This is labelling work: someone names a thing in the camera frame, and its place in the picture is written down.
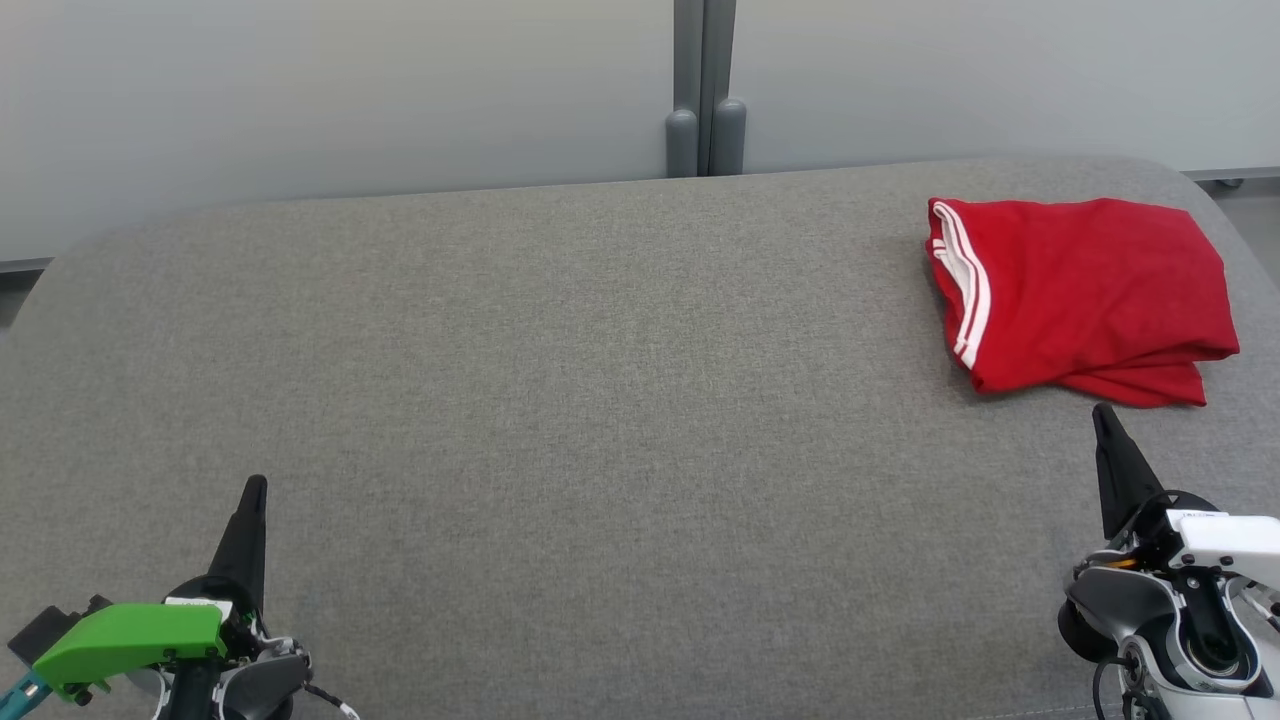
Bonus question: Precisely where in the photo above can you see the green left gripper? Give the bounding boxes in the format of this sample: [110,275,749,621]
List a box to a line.
[32,474,270,703]

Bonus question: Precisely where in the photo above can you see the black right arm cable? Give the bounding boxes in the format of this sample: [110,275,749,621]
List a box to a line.
[1092,655,1141,720]

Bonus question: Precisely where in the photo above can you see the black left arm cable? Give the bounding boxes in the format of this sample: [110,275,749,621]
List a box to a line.
[300,682,361,720]

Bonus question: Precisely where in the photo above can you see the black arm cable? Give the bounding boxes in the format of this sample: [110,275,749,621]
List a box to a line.
[300,682,361,720]
[1092,655,1141,720]

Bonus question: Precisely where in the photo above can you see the grey partition foot with caster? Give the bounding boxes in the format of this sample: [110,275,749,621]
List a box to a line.
[1183,166,1280,191]

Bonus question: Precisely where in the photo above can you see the red shirt with white sleeves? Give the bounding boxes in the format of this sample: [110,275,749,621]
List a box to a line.
[927,196,1242,397]

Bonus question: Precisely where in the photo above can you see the teal left camera connector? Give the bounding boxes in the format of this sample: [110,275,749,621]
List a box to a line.
[0,670,47,717]

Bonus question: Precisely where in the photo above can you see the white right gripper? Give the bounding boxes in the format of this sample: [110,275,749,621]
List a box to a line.
[1091,402,1280,591]

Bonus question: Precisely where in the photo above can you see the grey partition post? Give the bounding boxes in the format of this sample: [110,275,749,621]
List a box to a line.
[666,0,749,178]

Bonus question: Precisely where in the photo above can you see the red shorts with white stripe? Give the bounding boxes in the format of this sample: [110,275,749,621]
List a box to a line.
[1058,360,1208,409]

